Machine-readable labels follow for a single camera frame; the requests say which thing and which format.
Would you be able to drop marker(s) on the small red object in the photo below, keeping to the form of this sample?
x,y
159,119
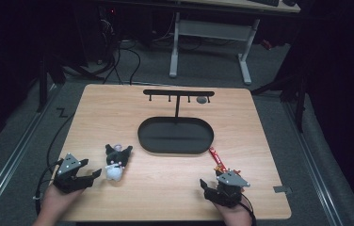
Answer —
x,y
266,44

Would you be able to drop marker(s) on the person's left hand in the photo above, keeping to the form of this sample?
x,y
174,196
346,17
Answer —
x,y
57,201

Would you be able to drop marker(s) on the black computer tower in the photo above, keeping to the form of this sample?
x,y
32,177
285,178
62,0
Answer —
x,y
107,31

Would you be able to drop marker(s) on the black keyboard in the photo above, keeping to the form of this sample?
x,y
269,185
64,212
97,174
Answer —
x,y
264,2

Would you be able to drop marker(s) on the person's right hand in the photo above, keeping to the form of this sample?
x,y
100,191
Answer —
x,y
236,216

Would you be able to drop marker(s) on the black metal stand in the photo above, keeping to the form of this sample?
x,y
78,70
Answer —
x,y
300,103
43,84

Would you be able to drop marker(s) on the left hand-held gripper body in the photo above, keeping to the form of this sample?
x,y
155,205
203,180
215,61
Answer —
x,y
68,180

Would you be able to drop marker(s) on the black hook rack with tray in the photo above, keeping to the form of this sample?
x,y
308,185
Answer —
x,y
175,135

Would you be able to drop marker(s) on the white frame desk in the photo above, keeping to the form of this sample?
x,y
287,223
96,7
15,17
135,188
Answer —
x,y
212,29

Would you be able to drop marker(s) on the black and white mug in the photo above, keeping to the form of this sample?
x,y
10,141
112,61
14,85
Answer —
x,y
117,157

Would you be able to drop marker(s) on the black computer mouse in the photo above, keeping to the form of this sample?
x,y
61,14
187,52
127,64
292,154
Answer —
x,y
289,2

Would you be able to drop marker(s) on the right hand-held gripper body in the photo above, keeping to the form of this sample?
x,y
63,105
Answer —
x,y
230,188

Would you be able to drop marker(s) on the grey tape piece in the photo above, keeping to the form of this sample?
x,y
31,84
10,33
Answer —
x,y
281,189

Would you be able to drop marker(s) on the grey round table grommet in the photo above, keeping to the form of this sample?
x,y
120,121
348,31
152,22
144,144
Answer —
x,y
201,100

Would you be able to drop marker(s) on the metal floor rail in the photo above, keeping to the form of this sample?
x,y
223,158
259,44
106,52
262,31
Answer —
x,y
314,163
18,150

